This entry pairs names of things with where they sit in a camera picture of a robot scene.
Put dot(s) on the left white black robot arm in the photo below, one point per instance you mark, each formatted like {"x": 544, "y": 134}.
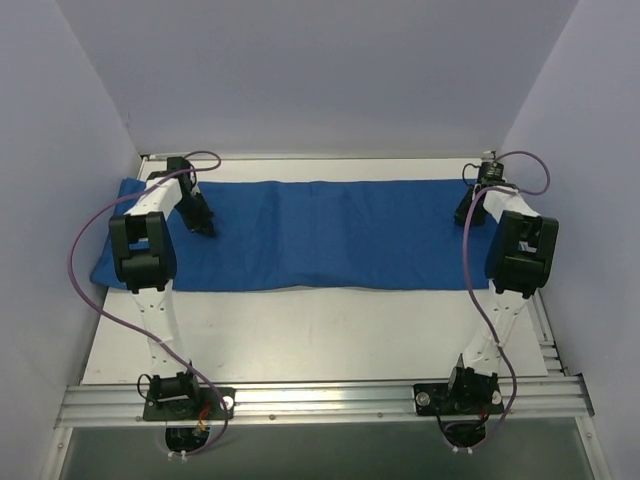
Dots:
{"x": 145, "y": 262}

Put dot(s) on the front aluminium rail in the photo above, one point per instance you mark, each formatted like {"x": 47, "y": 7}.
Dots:
{"x": 94, "y": 406}

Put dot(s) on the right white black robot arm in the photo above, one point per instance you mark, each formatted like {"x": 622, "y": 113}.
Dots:
{"x": 467, "y": 215}

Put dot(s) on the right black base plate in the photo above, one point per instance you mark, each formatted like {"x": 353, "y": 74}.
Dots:
{"x": 438, "y": 398}

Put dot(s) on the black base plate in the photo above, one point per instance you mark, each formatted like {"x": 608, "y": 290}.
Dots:
{"x": 438, "y": 398}
{"x": 207, "y": 407}

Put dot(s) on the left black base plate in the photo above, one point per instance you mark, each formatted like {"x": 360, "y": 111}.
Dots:
{"x": 207, "y": 407}

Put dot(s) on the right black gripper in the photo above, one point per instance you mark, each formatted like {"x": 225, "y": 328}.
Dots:
{"x": 470, "y": 211}

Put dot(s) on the back aluminium rail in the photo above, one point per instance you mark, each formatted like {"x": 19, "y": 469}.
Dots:
{"x": 164, "y": 156}

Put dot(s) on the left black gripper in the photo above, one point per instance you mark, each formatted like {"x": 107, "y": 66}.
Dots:
{"x": 197, "y": 215}

